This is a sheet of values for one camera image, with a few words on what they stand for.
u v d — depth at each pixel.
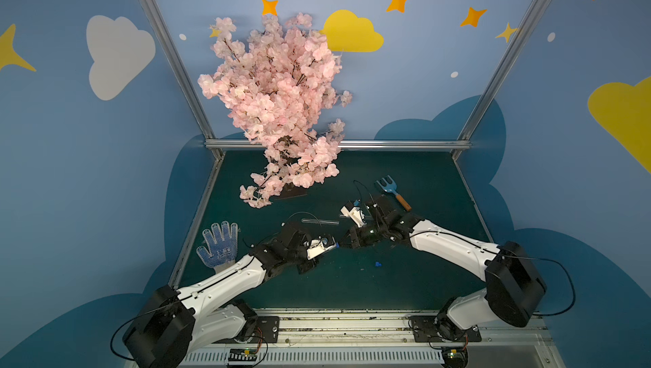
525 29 0.80
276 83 0.68
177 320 0.40
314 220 1.01
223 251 0.90
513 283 0.43
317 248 0.70
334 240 0.74
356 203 0.78
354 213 0.77
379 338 0.74
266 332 0.74
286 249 0.64
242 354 0.73
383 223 0.65
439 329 0.66
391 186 1.09
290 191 1.09
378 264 0.86
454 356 0.73
